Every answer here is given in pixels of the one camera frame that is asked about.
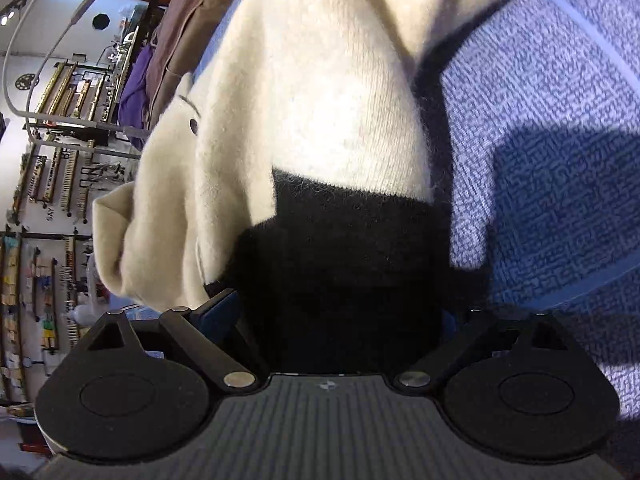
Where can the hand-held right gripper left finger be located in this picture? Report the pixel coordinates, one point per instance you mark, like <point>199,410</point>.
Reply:
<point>222,307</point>

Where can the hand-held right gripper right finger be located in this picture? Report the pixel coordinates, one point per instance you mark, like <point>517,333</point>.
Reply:
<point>462,340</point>

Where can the cream sweater with black trim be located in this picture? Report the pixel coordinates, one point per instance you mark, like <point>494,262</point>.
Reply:
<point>310,85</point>

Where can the purple cloth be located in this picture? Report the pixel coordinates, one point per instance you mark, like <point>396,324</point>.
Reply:
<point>137,90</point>

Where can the blue patterned blanket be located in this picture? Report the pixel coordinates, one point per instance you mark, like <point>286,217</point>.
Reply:
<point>540,85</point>

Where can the brown cloth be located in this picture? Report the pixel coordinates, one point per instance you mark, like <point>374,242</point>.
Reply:
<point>200,5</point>

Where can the white bent tube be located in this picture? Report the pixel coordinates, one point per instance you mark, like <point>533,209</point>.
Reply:
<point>84,4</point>

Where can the wall display of small cards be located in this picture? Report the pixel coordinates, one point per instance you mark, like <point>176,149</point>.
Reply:
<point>30,310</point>

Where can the wall rack of brass bars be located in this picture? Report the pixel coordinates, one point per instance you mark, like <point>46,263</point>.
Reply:
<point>65,110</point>

